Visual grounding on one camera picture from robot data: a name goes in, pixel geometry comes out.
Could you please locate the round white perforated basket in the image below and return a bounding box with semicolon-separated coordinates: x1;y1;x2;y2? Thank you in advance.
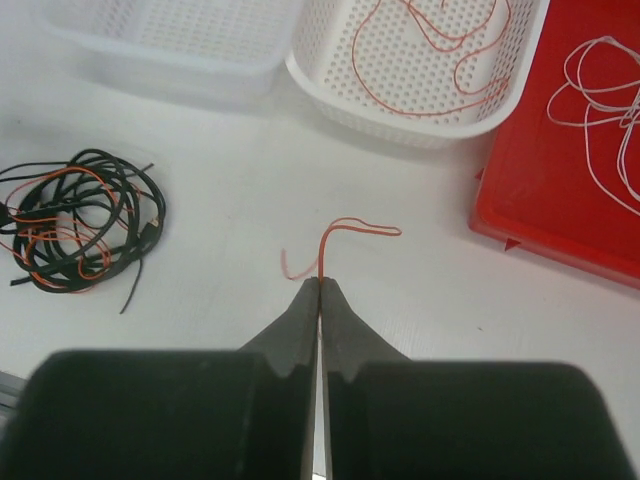
286;1;549;148

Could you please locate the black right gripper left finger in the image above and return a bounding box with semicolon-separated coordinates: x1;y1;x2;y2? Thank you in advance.
1;278;319;479

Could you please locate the white wire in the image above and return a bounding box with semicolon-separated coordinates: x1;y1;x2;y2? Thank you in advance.
584;64;640;216
546;34;640;131

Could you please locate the rectangular white perforated basket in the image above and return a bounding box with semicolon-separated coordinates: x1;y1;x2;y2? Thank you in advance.
31;1;306;104

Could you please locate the orange wire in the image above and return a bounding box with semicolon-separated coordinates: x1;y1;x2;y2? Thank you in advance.
279;0;514;281
0;167;124;295

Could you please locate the black cable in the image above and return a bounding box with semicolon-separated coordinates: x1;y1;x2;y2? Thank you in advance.
0;147;167;315

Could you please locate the red plastic tray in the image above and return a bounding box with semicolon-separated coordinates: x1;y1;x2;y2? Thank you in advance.
469;1;639;287

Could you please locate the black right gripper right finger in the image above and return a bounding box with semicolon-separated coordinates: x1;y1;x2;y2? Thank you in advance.
320;278;635;479

